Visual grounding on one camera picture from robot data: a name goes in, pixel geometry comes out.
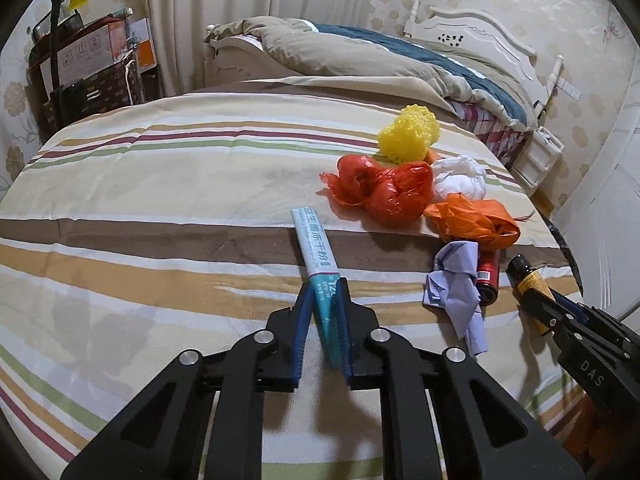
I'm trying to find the crumpled purple paper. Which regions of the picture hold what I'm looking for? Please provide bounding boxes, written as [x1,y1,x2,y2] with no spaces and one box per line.
[424,241,490,358]

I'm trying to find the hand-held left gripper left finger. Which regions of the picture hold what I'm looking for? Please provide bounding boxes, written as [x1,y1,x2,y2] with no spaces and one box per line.
[60,284,317,480]

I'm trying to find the plaid bed sheet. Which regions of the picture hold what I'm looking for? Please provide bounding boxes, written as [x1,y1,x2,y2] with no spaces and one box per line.
[447,100,531,168]

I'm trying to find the white plastic bag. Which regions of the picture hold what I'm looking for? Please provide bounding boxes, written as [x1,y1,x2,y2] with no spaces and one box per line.
[430,156,488,203]

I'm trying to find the orange and white box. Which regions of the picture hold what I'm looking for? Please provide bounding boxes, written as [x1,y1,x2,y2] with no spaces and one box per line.
[125,17,160,73]

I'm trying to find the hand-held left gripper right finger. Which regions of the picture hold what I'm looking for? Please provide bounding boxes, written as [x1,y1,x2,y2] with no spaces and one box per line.
[334,277,586,480]

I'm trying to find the brown bottle with yellow label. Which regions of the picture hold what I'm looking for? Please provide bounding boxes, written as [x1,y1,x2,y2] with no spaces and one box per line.
[506,255,556,336]

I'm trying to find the red spray can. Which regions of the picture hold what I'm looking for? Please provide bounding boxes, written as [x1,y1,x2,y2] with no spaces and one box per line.
[475,247,502,307]

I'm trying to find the red plastic bag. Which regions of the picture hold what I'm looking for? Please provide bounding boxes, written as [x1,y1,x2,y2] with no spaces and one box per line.
[320,155,435,226]

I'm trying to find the yellow foam fruit net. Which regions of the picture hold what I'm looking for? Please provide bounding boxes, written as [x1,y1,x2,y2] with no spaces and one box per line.
[377,104,441,163]

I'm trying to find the orange plastic bag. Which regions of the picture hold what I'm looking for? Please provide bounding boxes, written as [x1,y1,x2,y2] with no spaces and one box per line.
[424,194,535,248]

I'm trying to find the white teal toothpaste box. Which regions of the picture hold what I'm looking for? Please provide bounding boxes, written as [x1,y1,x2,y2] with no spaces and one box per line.
[291,206,346,371]

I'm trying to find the white cardboard box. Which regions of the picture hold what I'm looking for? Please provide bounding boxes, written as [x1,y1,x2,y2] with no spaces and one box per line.
[50,25,126,96]

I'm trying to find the white wardrobe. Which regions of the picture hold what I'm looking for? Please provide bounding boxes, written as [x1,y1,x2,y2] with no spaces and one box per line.
[555,85,640,321]

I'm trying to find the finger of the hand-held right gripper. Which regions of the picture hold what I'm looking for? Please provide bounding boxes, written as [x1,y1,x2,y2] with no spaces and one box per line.
[550,288,626,331]
[522,287,581,348]

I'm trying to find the white plastic drawer unit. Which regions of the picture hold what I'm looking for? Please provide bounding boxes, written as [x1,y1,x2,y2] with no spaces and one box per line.
[512,127,565,196]

